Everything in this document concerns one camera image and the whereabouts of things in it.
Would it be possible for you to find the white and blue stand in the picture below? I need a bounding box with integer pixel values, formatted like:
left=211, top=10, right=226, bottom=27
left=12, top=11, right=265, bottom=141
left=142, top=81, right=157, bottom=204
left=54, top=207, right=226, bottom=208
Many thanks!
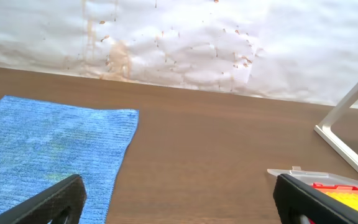
left=314, top=62, right=358, bottom=182

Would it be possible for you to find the blue cloth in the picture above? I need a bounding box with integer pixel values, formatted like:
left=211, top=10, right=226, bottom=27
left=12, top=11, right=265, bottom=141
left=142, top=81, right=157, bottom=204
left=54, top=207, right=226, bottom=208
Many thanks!
left=0, top=95, right=140, bottom=224

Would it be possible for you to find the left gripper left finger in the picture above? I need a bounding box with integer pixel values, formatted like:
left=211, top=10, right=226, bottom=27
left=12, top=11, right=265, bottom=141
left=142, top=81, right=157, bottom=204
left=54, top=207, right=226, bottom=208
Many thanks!
left=0, top=174, right=88, bottom=224

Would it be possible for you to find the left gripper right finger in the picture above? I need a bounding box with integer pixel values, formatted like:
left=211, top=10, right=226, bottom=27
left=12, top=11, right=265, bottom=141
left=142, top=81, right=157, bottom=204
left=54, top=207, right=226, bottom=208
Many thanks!
left=272, top=173, right=358, bottom=224

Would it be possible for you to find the red and yellow tip box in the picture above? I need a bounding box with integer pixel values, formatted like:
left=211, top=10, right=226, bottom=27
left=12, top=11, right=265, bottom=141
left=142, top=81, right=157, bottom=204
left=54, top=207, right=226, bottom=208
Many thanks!
left=267, top=166, right=358, bottom=220

